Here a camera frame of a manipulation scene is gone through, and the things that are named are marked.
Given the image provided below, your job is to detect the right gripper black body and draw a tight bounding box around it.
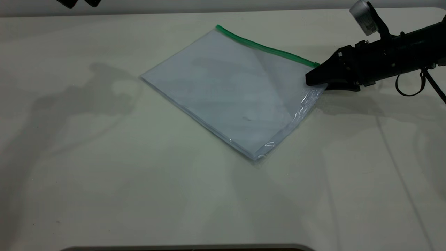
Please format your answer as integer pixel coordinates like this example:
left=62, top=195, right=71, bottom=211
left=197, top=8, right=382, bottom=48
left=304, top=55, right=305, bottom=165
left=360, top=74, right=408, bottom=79
left=339, top=34, right=399, bottom=88

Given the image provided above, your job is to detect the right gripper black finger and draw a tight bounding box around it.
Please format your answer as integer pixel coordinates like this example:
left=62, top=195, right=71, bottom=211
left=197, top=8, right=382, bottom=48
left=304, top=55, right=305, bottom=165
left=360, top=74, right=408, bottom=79
left=326, top=81, right=361, bottom=92
left=305, top=47, right=353, bottom=86

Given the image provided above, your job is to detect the clear zip bag green edge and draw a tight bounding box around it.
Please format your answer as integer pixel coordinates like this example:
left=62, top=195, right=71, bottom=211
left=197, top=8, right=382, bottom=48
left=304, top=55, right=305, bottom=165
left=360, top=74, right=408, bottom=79
left=140, top=24, right=330, bottom=161

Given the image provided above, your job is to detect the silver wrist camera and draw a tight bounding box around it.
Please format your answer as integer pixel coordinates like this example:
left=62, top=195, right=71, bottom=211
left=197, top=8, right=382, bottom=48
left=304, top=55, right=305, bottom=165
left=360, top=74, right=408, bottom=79
left=349, top=0, right=391, bottom=39

